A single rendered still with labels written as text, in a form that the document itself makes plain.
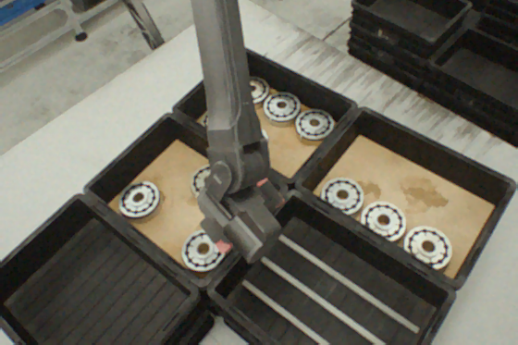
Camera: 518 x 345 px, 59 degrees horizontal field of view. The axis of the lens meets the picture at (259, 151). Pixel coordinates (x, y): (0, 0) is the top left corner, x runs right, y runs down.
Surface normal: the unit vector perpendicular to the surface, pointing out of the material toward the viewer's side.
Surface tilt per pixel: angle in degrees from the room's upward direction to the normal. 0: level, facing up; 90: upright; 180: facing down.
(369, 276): 0
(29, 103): 0
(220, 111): 49
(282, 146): 0
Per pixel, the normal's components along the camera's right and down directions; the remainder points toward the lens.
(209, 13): -0.59, 0.21
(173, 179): -0.08, -0.58
